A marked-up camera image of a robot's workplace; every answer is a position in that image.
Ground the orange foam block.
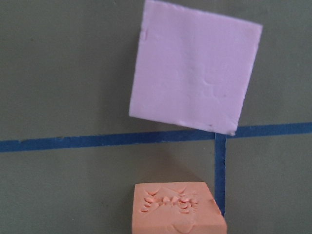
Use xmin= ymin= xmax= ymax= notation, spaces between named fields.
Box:
xmin=132 ymin=182 xmax=227 ymax=234

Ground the pink foam block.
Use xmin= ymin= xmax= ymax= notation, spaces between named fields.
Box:
xmin=129 ymin=0 xmax=262 ymax=136

